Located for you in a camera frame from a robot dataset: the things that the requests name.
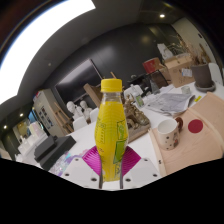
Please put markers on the cardboard box with label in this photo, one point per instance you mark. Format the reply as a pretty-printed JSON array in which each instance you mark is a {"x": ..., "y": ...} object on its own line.
[{"x": 178, "y": 68}]

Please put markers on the black wall screen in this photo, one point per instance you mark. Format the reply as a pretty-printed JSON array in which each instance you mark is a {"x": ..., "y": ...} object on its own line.
[{"x": 78, "y": 81}]

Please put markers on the white cabinet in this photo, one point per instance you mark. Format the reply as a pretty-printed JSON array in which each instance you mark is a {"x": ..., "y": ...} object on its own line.
[{"x": 48, "y": 110}]

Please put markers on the white plaster bust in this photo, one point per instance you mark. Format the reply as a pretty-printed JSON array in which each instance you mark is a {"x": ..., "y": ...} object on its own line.
[
  {"x": 86, "y": 110},
  {"x": 73, "y": 110}
]

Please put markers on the red box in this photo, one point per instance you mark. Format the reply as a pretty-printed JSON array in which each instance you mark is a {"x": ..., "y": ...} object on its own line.
[{"x": 151, "y": 65}]

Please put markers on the yellow drink bottle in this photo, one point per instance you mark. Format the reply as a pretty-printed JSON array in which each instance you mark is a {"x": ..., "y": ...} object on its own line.
[{"x": 108, "y": 133}]

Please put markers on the cream cartoon print mug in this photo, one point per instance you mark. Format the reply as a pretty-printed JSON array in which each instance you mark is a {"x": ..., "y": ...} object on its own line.
[{"x": 168, "y": 133}]

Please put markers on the ceiling spotlight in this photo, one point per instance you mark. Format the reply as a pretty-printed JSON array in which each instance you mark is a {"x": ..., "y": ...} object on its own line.
[{"x": 162, "y": 15}]

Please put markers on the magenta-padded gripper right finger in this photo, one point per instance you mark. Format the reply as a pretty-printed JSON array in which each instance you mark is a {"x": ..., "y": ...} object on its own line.
[{"x": 141, "y": 170}]

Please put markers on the flat round red coaster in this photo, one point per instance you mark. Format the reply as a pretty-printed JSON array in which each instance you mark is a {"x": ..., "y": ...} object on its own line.
[{"x": 195, "y": 126}]

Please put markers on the wooden easel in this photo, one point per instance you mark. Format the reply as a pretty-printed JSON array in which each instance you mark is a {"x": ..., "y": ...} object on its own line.
[{"x": 63, "y": 116}]

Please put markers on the white plaster statue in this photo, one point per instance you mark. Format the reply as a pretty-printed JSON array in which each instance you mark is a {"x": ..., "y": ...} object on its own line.
[{"x": 165, "y": 51}]

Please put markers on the ceiling light strip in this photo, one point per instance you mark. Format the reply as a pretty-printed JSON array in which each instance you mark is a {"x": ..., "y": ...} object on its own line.
[{"x": 40, "y": 36}]

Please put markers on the black box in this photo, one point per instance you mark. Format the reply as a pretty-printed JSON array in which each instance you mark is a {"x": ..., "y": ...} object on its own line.
[{"x": 55, "y": 150}]

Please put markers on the white spray bottle green label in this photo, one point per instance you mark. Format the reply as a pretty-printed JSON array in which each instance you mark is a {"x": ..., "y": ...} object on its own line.
[{"x": 139, "y": 99}]

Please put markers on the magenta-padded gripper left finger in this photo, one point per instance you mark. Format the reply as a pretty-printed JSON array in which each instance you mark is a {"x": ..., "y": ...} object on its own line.
[{"x": 80, "y": 170}]

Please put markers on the small yellow tube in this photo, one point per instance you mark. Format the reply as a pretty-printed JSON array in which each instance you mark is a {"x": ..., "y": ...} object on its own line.
[{"x": 198, "y": 98}]

